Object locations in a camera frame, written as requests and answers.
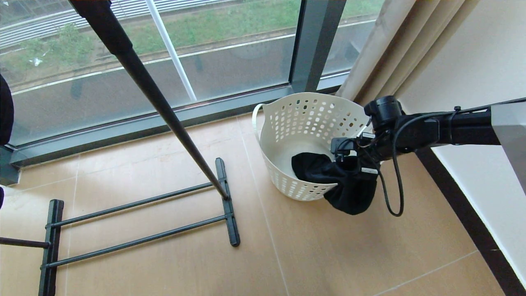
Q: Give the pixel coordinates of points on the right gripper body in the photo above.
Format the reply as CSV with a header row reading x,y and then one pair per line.
x,y
367,158

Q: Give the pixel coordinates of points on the black garment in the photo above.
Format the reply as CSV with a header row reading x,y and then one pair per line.
x,y
349,193

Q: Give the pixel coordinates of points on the white laundry basket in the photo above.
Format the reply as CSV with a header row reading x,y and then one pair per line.
x,y
287,123

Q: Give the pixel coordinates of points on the black clothes rack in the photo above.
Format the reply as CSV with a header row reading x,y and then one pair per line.
x,y
144,78

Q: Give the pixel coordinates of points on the beige curtain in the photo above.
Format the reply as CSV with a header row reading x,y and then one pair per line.
x,y
390,45

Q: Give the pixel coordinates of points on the window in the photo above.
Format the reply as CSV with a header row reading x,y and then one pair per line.
x,y
102,94

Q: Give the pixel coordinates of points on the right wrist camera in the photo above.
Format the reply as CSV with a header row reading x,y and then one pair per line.
x,y
341,148

